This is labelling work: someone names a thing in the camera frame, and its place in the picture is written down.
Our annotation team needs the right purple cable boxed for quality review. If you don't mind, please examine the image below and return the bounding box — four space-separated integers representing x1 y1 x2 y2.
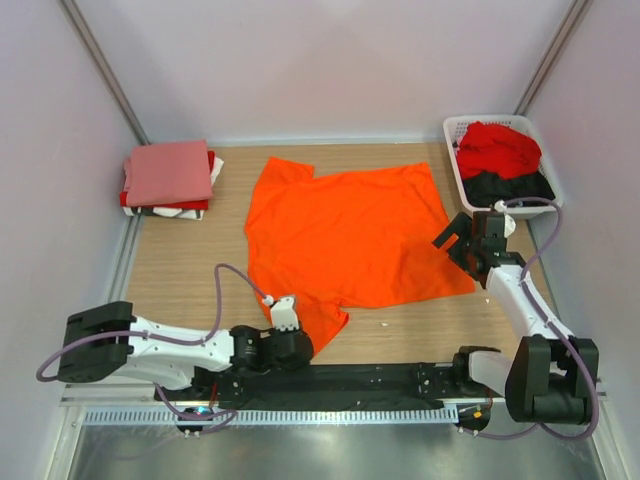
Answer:
474 197 601 441

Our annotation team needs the white slotted cable duct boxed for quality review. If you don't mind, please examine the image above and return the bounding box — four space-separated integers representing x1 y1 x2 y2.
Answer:
82 404 459 427

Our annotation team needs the purple cable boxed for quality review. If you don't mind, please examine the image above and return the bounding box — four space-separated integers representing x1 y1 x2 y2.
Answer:
474 197 601 441
35 263 274 384

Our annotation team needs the white plastic laundry basket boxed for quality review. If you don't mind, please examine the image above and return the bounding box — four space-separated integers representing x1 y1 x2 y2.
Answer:
443 115 562 219

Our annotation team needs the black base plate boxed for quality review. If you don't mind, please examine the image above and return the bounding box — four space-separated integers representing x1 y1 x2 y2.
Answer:
163 363 489 412

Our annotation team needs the red t-shirt in basket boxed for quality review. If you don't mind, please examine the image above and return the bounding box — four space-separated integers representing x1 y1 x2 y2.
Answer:
456 122 542 180

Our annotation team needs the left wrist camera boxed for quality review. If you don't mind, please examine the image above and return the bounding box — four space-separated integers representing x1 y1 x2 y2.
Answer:
262 295 300 332

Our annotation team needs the folded pink t-shirt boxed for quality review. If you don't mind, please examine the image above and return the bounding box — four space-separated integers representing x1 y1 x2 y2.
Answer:
124 140 213 207

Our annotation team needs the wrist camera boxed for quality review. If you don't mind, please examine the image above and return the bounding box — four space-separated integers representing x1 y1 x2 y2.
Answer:
493 200 517 238
262 295 300 332

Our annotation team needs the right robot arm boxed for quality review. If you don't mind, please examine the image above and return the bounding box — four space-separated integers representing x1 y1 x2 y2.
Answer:
433 210 600 434

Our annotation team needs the black t-shirt in basket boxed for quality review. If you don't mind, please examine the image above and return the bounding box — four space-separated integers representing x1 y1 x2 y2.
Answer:
462 171 555 207

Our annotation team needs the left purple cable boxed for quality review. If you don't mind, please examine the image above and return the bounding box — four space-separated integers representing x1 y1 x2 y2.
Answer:
35 263 274 384

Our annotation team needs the orange t-shirt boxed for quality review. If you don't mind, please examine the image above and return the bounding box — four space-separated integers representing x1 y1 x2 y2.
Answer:
245 157 475 353

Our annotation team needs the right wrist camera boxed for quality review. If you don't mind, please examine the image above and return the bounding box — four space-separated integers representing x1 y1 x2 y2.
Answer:
493 200 517 238

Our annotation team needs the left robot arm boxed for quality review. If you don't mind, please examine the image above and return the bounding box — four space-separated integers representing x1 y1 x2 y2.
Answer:
57 297 314 400

